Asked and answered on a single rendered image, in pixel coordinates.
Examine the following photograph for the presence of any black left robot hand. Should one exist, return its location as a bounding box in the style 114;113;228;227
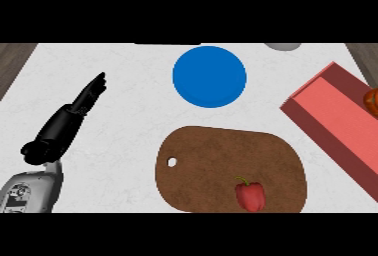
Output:
19;71;108;166

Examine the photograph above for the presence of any brown wooden cutting board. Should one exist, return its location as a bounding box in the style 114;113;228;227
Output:
155;125;309;214

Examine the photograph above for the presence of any orange squash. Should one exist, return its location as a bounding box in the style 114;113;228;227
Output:
362;87;378;118

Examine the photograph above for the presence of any red cardboard box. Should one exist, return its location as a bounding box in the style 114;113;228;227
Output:
279;61;378;203

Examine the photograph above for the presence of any red bell pepper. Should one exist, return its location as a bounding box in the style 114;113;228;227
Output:
234;176;268;213

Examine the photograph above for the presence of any grey round object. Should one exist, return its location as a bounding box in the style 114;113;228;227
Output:
263;42;303;52

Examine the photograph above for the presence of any blue round plate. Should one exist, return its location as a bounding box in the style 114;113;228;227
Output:
172;45;248;109

